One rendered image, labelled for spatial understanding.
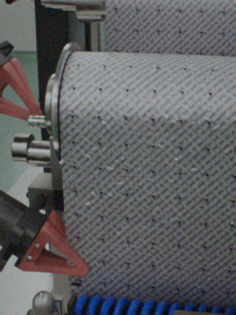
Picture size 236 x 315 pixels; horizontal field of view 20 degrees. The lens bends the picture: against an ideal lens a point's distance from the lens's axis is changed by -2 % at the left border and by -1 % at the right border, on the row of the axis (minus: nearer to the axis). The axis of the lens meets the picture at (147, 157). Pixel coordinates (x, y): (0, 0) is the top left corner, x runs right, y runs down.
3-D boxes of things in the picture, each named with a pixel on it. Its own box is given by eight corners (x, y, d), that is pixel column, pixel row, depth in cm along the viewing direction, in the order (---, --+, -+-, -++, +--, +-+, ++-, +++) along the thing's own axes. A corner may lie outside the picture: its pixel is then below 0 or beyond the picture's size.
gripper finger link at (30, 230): (65, 311, 78) (-4, 269, 78) (81, 280, 85) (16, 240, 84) (93, 270, 75) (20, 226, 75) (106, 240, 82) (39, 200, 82)
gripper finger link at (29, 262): (69, 301, 80) (1, 261, 79) (84, 272, 86) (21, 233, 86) (96, 261, 77) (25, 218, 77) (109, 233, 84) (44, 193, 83)
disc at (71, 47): (88, 133, 90) (81, 25, 83) (91, 133, 90) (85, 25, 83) (57, 192, 77) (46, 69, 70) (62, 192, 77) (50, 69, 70)
